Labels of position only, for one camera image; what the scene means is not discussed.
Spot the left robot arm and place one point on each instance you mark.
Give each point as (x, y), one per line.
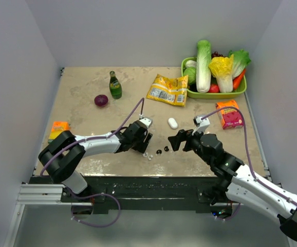
(61, 157)

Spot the dark red grapes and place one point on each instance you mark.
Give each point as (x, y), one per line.
(216, 54)

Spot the green glass bottle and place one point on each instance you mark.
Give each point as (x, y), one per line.
(115, 86)

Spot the green lettuce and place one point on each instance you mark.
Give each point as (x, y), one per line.
(241, 60)

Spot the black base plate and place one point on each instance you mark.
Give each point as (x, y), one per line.
(150, 193)

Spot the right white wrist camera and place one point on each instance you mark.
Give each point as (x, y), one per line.
(201, 123)

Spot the green plastic basket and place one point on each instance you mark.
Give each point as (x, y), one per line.
(240, 90)

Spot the red tomato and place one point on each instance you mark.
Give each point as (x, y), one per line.
(214, 88)

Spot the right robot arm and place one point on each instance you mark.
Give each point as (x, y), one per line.
(239, 182)

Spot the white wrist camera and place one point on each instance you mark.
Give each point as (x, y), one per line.
(201, 123)
(146, 122)

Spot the white earbud charging case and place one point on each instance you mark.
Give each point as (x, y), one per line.
(172, 123)

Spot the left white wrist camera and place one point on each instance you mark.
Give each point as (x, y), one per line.
(146, 122)

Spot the orange yellow juice carton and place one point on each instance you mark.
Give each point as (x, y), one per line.
(57, 128)

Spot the yellow leaf cabbage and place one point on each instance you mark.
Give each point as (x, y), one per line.
(221, 68)

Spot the aluminium rail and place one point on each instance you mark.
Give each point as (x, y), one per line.
(40, 194)

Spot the purple red onion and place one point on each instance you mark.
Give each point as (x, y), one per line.
(101, 100)

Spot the napa cabbage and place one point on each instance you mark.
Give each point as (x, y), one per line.
(203, 73)

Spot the yellow snack bag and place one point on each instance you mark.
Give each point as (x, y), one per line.
(172, 91)

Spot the round green cabbage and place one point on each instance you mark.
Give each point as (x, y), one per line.
(191, 73)

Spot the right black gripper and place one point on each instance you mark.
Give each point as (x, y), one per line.
(182, 136)

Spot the white cauliflower piece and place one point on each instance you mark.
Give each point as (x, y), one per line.
(190, 63)

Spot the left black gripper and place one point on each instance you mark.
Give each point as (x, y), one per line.
(141, 146)

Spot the orange carrot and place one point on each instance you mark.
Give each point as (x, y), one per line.
(238, 79)

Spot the pink orange snack box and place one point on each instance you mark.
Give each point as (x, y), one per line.
(228, 116)

